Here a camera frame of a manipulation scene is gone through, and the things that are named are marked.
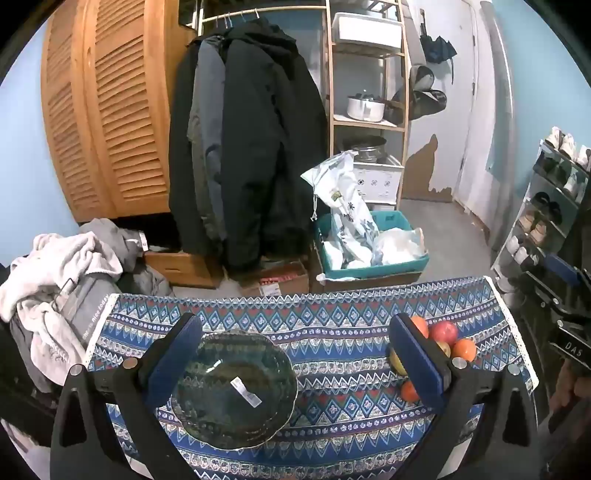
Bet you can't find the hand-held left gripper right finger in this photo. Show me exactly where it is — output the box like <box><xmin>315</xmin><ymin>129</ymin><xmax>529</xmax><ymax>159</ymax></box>
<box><xmin>390</xmin><ymin>314</ymin><xmax>539</xmax><ymax>480</ymax></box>

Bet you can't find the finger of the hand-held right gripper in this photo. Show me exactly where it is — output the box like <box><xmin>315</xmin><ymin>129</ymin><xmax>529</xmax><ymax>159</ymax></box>
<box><xmin>531</xmin><ymin>288</ymin><xmax>589</xmax><ymax>325</ymax></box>
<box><xmin>544</xmin><ymin>253</ymin><xmax>581</xmax><ymax>286</ymax></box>

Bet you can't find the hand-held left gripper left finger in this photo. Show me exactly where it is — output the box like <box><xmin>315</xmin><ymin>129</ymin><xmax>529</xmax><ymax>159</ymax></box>
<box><xmin>50</xmin><ymin>313</ymin><xmax>204</xmax><ymax>480</ymax></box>

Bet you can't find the bright red apple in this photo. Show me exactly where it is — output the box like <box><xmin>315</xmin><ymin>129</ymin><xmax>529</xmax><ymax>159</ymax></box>
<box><xmin>428</xmin><ymin>320</ymin><xmax>459</xmax><ymax>344</ymax></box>

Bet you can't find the dark green glass bowl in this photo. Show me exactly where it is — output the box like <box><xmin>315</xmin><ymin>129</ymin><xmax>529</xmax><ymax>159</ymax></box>
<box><xmin>171</xmin><ymin>331</ymin><xmax>298</xmax><ymax>449</ymax></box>

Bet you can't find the person's right hand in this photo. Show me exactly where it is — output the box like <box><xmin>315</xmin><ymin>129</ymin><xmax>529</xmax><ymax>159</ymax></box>
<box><xmin>551</xmin><ymin>362</ymin><xmax>589</xmax><ymax>414</ymax></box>

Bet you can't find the group of shoes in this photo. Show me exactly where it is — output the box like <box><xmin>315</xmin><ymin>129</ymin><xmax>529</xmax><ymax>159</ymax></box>
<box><xmin>503</xmin><ymin>127</ymin><xmax>591</xmax><ymax>278</ymax></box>

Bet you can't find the metal shoe rack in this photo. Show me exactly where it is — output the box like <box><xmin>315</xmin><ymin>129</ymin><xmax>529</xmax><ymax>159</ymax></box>
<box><xmin>490</xmin><ymin>138</ymin><xmax>591</xmax><ymax>298</ymax></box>

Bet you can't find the dark grey garment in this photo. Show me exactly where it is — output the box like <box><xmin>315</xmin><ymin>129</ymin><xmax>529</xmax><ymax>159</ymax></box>
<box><xmin>121</xmin><ymin>267</ymin><xmax>175</xmax><ymax>297</ymax></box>

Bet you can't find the large cardboard box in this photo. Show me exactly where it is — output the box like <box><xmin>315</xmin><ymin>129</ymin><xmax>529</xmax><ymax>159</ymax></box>
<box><xmin>308</xmin><ymin>249</ymin><xmax>423</xmax><ymax>295</ymax></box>

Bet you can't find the wooden drawer box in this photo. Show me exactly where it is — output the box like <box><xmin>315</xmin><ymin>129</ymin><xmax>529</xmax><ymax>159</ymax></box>
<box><xmin>143</xmin><ymin>249</ymin><xmax>223</xmax><ymax>289</ymax></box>

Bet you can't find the blue patterned tablecloth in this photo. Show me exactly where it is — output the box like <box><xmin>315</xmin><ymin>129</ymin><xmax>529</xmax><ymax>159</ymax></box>
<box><xmin>85</xmin><ymin>276</ymin><xmax>541</xmax><ymax>480</ymax></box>

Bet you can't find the teal plastic bin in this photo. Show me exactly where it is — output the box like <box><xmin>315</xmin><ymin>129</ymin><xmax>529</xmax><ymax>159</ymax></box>
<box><xmin>315</xmin><ymin>211</ymin><xmax>429</xmax><ymax>281</ymax></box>

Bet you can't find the grey printed garment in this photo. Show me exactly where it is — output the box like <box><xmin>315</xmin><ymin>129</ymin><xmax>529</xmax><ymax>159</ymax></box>
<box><xmin>53</xmin><ymin>276</ymin><xmax>122</xmax><ymax>344</ymax></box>

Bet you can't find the clear plastic bag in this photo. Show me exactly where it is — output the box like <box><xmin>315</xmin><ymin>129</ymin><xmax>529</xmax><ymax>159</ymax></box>
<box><xmin>372</xmin><ymin>227</ymin><xmax>428</xmax><ymax>267</ymax></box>

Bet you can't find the red label cardboard box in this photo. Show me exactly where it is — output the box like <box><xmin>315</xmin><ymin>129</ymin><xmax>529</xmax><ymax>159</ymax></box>
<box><xmin>238</xmin><ymin>258</ymin><xmax>310</xmax><ymax>297</ymax></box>

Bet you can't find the grey hoodie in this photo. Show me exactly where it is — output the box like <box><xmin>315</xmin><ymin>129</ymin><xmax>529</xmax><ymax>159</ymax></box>
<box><xmin>78</xmin><ymin>218</ymin><xmax>145</xmax><ymax>273</ymax></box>

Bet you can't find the pile of clothes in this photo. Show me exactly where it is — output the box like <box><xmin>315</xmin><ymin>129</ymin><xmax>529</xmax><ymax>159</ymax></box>
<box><xmin>0</xmin><ymin>233</ymin><xmax>124</xmax><ymax>370</ymax></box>

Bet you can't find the white door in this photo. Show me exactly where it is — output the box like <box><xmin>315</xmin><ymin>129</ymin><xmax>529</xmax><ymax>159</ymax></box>
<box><xmin>454</xmin><ymin>0</ymin><xmax>517</xmax><ymax>227</ymax></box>

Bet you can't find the white printed bag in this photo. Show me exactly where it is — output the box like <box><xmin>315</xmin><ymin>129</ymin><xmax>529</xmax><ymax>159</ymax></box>
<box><xmin>301</xmin><ymin>152</ymin><xmax>376</xmax><ymax>269</ymax></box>

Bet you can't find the white patterned cabinet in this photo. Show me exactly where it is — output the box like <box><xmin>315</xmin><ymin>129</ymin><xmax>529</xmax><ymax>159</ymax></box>
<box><xmin>353</xmin><ymin>157</ymin><xmax>402</xmax><ymax>212</ymax></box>

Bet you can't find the black jacket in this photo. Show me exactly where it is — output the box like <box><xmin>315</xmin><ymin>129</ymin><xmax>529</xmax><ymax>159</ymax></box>
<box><xmin>168</xmin><ymin>41</ymin><xmax>206</xmax><ymax>254</ymax></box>

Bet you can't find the black cap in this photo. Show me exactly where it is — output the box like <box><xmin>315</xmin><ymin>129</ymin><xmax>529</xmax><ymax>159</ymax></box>
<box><xmin>409</xmin><ymin>90</ymin><xmax>448</xmax><ymax>122</ymax></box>

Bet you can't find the metal steamer pot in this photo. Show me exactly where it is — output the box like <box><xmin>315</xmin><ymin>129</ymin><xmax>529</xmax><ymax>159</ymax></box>
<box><xmin>350</xmin><ymin>136</ymin><xmax>387</xmax><ymax>165</ymax></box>

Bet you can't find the grey jacket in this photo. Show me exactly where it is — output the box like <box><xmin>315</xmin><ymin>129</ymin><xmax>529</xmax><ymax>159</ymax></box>
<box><xmin>187</xmin><ymin>37</ymin><xmax>232</xmax><ymax>241</ymax></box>

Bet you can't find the grey cap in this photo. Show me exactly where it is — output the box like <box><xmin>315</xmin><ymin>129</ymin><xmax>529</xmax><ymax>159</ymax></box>
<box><xmin>409</xmin><ymin>65</ymin><xmax>435</xmax><ymax>91</ymax></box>

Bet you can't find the black hooded coat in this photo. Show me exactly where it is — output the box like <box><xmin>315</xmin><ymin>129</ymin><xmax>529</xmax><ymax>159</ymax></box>
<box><xmin>221</xmin><ymin>21</ymin><xmax>329</xmax><ymax>273</ymax></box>

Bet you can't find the white cooking pot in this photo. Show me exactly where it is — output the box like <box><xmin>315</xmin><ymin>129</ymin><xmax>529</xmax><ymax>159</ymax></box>
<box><xmin>346</xmin><ymin>93</ymin><xmax>387</xmax><ymax>122</ymax></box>

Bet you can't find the dark blue umbrella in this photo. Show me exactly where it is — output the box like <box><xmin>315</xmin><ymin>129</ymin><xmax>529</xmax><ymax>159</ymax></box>
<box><xmin>419</xmin><ymin>22</ymin><xmax>458</xmax><ymax>64</ymax></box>

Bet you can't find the wooden louvered wardrobe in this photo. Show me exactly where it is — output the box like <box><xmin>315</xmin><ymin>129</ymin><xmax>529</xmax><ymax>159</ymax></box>
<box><xmin>41</xmin><ymin>0</ymin><xmax>199</xmax><ymax>222</ymax></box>

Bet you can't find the wooden shelf rack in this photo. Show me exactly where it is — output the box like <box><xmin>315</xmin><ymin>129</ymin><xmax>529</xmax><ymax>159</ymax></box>
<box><xmin>324</xmin><ymin>0</ymin><xmax>411</xmax><ymax>206</ymax></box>

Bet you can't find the white storage box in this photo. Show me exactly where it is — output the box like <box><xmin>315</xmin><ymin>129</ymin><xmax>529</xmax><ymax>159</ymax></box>
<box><xmin>332</xmin><ymin>13</ymin><xmax>403</xmax><ymax>52</ymax></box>

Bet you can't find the white clothes rail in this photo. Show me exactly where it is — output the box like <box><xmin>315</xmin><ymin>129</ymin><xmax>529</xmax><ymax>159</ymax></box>
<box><xmin>199</xmin><ymin>7</ymin><xmax>327</xmax><ymax>24</ymax></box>

